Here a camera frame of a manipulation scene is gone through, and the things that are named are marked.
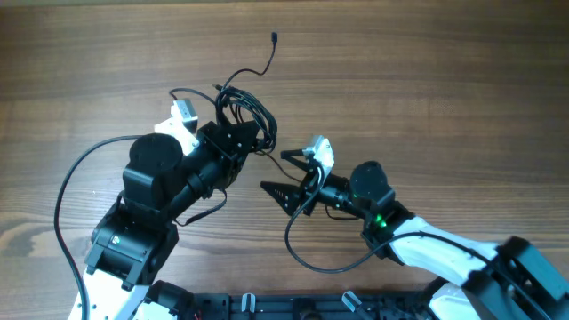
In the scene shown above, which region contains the black left camera cable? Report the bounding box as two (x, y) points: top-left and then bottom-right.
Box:
(53, 87), (219, 320)

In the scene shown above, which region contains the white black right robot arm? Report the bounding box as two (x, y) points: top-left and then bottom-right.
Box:
(260, 150), (568, 319)

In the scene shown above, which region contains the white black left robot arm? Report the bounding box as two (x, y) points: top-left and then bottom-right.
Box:
(69, 119), (259, 319)

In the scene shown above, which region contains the black camera cable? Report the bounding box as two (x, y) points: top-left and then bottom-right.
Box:
(53, 87), (219, 320)
(284, 164), (552, 320)

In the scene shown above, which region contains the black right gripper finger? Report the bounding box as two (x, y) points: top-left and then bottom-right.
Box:
(280, 149), (311, 172)
(260, 181), (305, 216)

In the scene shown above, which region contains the black cable bundle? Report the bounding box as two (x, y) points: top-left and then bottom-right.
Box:
(211, 31), (303, 184)

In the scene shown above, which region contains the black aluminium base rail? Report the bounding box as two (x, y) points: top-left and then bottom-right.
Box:
(188, 292), (437, 320)

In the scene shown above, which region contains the black right camera cable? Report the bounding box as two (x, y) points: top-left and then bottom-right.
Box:
(284, 164), (552, 320)

